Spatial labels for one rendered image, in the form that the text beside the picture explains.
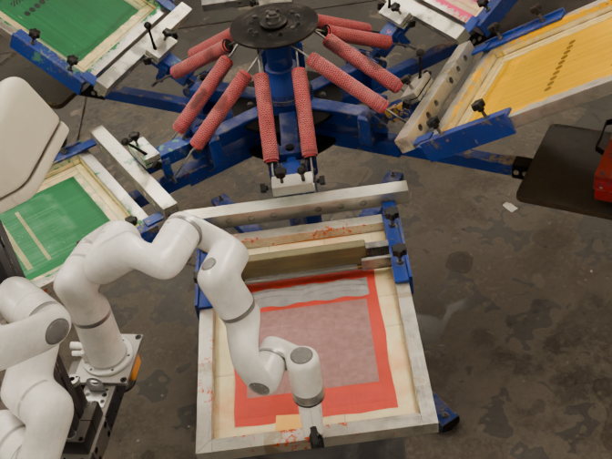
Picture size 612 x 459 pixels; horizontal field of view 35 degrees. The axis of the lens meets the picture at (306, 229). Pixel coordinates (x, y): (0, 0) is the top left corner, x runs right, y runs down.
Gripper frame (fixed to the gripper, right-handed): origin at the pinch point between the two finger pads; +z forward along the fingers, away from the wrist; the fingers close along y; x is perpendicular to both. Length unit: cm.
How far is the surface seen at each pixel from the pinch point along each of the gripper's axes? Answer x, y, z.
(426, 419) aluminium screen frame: 26.6, 0.5, -1.0
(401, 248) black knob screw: 28, -53, -8
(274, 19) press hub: 1, -141, -35
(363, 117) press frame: 25, -120, -7
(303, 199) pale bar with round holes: 3, -82, -6
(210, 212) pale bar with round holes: -25, -82, -6
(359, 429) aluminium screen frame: 10.4, 0.9, -1.0
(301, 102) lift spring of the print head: 6, -116, -18
